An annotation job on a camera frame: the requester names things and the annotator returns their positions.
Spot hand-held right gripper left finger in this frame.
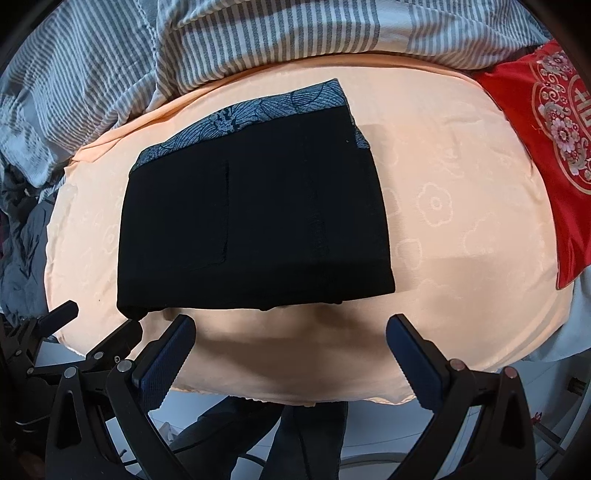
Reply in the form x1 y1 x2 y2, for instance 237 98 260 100
45 314 197 480

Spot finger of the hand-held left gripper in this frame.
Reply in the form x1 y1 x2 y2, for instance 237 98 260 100
0 300 79 370
81 318 144 371

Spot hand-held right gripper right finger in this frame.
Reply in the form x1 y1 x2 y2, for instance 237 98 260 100
385 314 536 480

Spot black pants with blue waistband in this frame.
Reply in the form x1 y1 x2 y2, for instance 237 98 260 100
115 78 397 320

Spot grey jacket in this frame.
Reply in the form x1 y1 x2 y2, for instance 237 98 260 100
0 161 57 320

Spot person's left leg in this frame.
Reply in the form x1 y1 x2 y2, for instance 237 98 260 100
171 401 283 467

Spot person's leg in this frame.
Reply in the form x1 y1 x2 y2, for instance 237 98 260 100
171 401 283 467
268 402 348 480

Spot person's right leg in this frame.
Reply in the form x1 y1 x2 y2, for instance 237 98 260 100
268 402 348 480

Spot peach patterned bedsheet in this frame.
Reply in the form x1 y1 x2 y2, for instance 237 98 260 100
44 51 573 408

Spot red embroidered pillow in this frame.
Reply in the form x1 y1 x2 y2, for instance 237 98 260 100
473 39 591 291

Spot grey white striped duvet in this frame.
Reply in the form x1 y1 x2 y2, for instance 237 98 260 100
0 0 555 188

